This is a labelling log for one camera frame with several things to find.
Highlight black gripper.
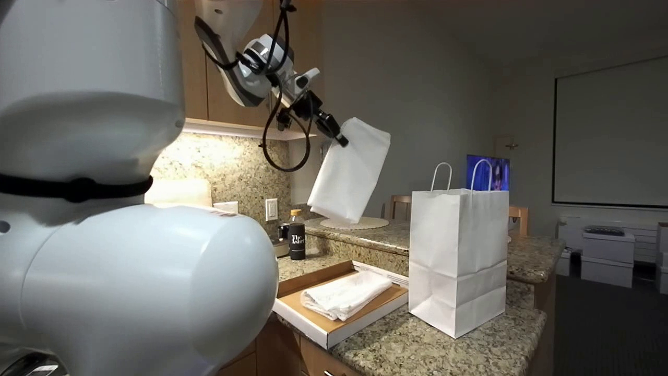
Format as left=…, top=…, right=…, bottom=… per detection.
left=298, top=90, right=353, bottom=148

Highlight wooden upper cabinets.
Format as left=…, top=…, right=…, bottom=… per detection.
left=176, top=0, right=325, bottom=138

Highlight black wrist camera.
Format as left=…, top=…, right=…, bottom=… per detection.
left=274, top=92, right=311, bottom=132

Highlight white storage box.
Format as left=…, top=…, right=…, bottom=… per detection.
left=578, top=227, right=636, bottom=289

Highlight white towel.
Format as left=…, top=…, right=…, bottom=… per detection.
left=301, top=270, right=396, bottom=325
left=307, top=115, right=392, bottom=227

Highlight white wall board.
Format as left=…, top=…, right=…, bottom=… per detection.
left=552, top=57, right=668, bottom=209

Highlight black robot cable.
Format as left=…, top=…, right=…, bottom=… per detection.
left=259, top=0, right=316, bottom=173

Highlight wooden lower cabinet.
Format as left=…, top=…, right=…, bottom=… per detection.
left=218, top=315, right=363, bottom=376

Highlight white paper bag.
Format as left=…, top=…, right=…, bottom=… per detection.
left=408, top=162, right=511, bottom=341

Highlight wooden dining chair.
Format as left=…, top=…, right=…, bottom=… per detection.
left=379, top=195, right=413, bottom=224
left=508, top=206, right=530, bottom=238

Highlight round woven placemat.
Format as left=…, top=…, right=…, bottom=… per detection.
left=319, top=216, right=391, bottom=235

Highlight shallow cardboard tray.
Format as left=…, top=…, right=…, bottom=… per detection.
left=272, top=259, right=412, bottom=349

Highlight black jar with wooden lid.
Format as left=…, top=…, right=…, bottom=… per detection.
left=287, top=208, right=310, bottom=261

